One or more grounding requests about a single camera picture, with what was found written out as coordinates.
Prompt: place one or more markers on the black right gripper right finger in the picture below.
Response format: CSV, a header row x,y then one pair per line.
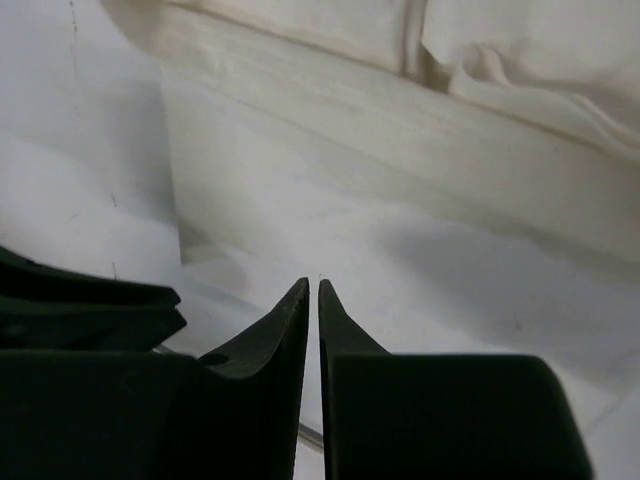
x,y
439,416

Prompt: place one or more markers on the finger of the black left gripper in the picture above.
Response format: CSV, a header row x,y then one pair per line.
x,y
31,287
83,327

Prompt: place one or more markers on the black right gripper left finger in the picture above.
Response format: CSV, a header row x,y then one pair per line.
x,y
230,414

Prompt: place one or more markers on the white t shirt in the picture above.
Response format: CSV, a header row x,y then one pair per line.
x,y
546,181

